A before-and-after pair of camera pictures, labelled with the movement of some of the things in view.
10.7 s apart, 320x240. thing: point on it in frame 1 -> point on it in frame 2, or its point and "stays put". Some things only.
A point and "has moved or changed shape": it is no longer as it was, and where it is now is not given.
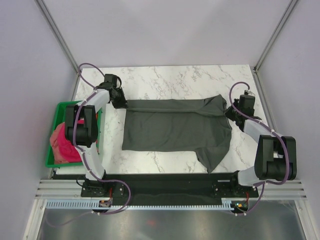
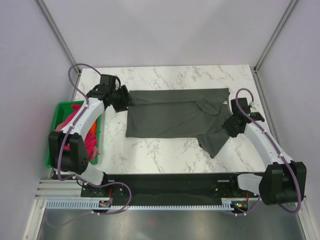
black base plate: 168,189 stays put
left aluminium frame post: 57,33 stays put
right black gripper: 228,113 -> 226,125
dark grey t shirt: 200,125 has moved or changed shape
